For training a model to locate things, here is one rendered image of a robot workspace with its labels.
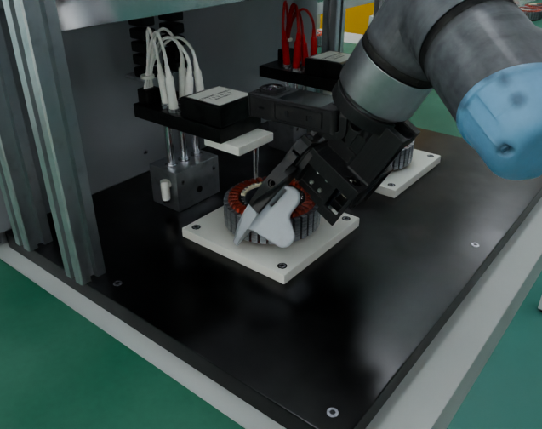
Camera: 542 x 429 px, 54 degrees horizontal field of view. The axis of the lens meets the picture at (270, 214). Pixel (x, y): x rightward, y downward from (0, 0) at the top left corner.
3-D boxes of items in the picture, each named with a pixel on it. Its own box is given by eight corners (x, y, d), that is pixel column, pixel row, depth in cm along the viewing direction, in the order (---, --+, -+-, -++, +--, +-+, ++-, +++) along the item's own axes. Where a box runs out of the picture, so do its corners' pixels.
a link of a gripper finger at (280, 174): (253, 214, 52) (314, 147, 51) (242, 203, 53) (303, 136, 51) (268, 214, 57) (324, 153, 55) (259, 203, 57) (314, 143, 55)
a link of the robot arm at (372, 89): (345, 37, 43) (391, 24, 49) (319, 82, 47) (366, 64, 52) (413, 98, 42) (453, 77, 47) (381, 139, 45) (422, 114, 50)
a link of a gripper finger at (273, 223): (255, 278, 54) (318, 213, 52) (217, 237, 55) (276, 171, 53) (265, 275, 57) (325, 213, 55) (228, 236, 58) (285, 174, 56)
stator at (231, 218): (338, 220, 63) (340, 191, 61) (278, 260, 56) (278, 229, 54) (267, 191, 70) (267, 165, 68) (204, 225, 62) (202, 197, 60)
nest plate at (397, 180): (440, 163, 81) (441, 155, 80) (394, 198, 71) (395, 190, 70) (354, 140, 89) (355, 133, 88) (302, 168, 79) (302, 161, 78)
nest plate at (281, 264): (359, 225, 64) (360, 217, 64) (284, 284, 54) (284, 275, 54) (263, 191, 72) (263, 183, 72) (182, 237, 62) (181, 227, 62)
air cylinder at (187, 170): (220, 191, 72) (218, 154, 70) (179, 213, 67) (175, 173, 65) (194, 181, 75) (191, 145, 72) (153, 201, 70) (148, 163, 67)
